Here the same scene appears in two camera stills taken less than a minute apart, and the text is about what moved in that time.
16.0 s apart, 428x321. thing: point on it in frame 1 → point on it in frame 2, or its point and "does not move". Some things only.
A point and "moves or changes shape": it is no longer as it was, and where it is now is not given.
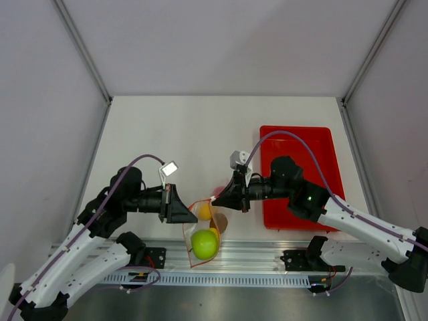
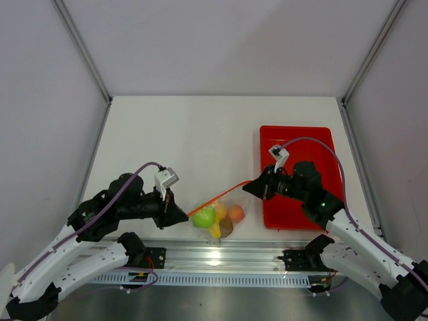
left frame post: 87,56 does not move
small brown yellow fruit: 219,221 → 226,227
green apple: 204,244 → 204,218
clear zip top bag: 202,238 moves or changes shape
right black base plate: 300,261 does not move
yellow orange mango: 204,212 → 221,209
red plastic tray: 277,213 does not move
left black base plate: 155,257 does not move
